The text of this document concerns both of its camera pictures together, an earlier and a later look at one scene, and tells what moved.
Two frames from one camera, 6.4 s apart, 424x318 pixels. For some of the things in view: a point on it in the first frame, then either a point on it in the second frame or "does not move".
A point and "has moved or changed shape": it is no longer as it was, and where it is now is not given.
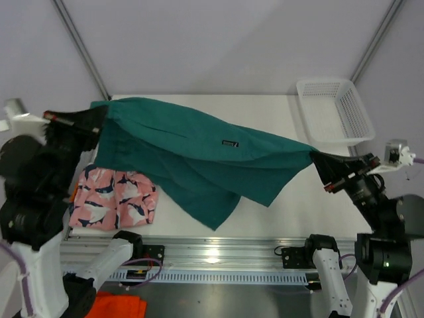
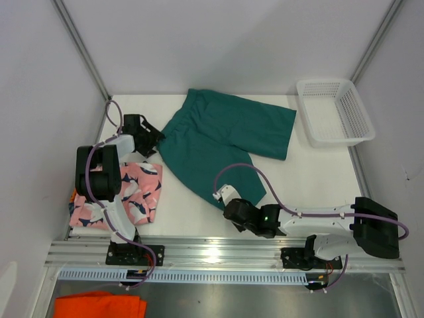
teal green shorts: x=203 y=165 has moved or changed shape
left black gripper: x=87 y=124 -> x=154 y=136
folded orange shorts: x=107 y=305 does not move
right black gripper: x=336 y=169 -> x=240 y=228
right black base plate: x=297 y=258 does not move
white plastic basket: x=332 y=113 does not move
